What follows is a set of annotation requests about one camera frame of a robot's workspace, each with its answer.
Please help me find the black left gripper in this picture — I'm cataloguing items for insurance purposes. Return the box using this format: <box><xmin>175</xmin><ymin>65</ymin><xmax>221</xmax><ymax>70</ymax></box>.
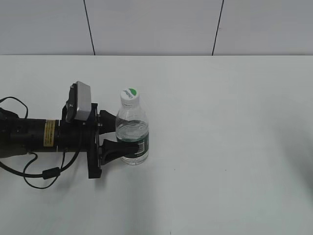
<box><xmin>57</xmin><ymin>103</ymin><xmax>139</xmax><ymax>179</ymax></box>

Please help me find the clear plastic water bottle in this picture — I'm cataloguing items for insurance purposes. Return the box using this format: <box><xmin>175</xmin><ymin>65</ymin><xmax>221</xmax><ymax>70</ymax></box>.
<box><xmin>115</xmin><ymin>103</ymin><xmax>149</xmax><ymax>165</ymax></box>

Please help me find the white green bottle cap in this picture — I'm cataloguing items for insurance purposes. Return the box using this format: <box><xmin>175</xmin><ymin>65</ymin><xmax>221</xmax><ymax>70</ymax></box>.
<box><xmin>120</xmin><ymin>88</ymin><xmax>140</xmax><ymax>106</ymax></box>

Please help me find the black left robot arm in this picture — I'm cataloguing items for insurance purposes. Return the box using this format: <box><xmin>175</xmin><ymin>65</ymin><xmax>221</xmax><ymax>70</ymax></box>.
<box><xmin>0</xmin><ymin>103</ymin><xmax>140</xmax><ymax>180</ymax></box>

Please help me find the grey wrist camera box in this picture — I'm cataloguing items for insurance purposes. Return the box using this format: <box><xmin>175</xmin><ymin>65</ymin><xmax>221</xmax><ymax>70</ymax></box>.
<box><xmin>74</xmin><ymin>81</ymin><xmax>91</xmax><ymax>121</ymax></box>

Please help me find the black cable with ferrite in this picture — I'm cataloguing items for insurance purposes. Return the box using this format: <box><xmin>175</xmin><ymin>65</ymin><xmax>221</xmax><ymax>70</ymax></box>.
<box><xmin>0</xmin><ymin>96</ymin><xmax>81</xmax><ymax>189</ymax></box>

